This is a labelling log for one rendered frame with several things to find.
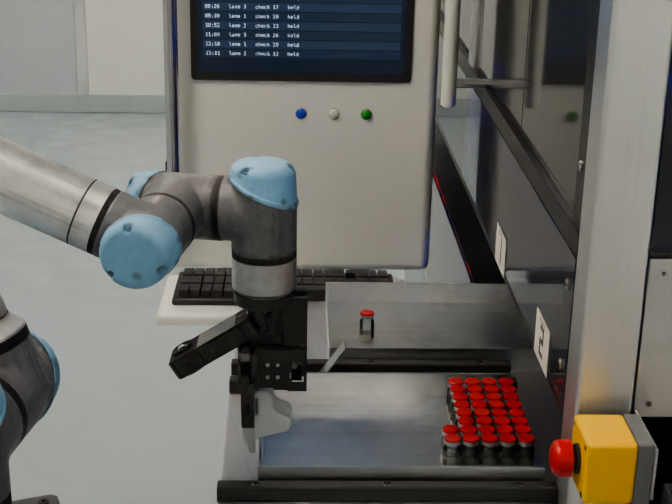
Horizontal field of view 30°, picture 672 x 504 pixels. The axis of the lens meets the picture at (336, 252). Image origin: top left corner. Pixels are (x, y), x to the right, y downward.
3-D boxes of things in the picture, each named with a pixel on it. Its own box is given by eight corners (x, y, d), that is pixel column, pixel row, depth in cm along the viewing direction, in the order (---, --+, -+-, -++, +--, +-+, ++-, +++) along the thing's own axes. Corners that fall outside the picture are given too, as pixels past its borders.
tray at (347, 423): (508, 395, 174) (510, 373, 173) (543, 493, 150) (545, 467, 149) (263, 394, 173) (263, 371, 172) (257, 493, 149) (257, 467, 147)
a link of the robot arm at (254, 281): (230, 266, 141) (233, 242, 149) (230, 304, 143) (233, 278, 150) (296, 267, 141) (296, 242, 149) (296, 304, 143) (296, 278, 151)
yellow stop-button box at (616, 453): (632, 471, 139) (639, 413, 137) (649, 505, 133) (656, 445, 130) (565, 470, 139) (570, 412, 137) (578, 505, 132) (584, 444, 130)
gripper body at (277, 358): (306, 398, 147) (307, 302, 143) (232, 397, 147) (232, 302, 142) (306, 370, 154) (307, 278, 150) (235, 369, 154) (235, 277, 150)
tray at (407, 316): (531, 303, 206) (533, 283, 205) (563, 371, 182) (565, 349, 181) (325, 301, 205) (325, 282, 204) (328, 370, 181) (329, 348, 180)
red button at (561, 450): (579, 465, 137) (582, 432, 136) (587, 484, 133) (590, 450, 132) (545, 465, 137) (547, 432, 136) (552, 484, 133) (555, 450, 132)
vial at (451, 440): (458, 465, 155) (460, 432, 154) (460, 474, 153) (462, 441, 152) (440, 465, 155) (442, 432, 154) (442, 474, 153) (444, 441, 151)
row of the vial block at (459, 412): (461, 407, 170) (462, 376, 168) (479, 474, 153) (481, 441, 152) (444, 407, 170) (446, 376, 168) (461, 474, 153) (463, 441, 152)
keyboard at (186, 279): (392, 279, 236) (392, 267, 235) (397, 307, 223) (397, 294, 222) (179, 277, 235) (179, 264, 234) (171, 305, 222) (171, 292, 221)
